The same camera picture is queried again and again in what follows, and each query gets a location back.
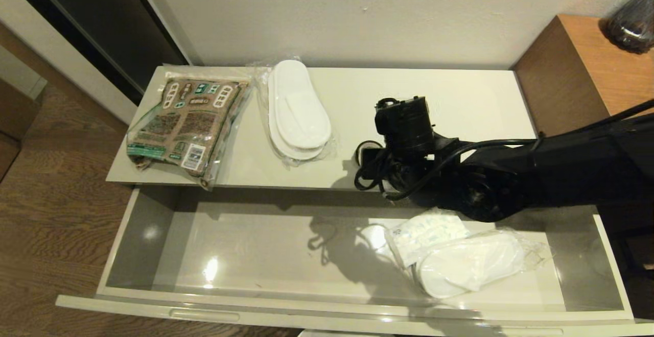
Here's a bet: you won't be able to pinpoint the black tape roll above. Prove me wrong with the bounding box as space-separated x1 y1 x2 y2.
355 140 385 170

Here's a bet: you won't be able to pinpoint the white slippers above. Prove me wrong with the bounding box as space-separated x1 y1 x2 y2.
253 57 338 169
411 229 551 300

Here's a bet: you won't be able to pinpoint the grey cabinet drawer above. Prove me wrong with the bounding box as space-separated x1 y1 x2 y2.
55 186 654 337

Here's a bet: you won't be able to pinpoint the silver black robot base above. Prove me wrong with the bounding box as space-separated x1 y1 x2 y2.
299 328 394 337

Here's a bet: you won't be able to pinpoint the grey glossy cabinet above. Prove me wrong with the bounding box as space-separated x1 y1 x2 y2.
106 65 537 192

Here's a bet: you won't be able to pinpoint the patterned tissue pack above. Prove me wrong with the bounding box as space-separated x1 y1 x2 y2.
382 208 471 270

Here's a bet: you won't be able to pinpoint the brown wooden side table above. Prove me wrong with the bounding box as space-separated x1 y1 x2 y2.
512 14 654 138

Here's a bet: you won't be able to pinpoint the brown packaged bag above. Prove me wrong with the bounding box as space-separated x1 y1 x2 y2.
126 73 251 191

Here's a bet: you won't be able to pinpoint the dark glass vase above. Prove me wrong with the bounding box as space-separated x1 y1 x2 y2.
601 0 654 55

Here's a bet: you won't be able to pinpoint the dark door panel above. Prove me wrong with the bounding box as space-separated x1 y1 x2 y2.
15 0 191 106

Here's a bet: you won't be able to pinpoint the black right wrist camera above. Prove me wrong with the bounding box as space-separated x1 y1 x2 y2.
384 156 427 199

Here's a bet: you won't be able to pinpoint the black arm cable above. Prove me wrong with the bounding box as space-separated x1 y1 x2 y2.
354 100 654 203

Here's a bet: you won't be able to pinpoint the white door frame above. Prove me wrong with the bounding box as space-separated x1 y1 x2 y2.
0 0 139 126

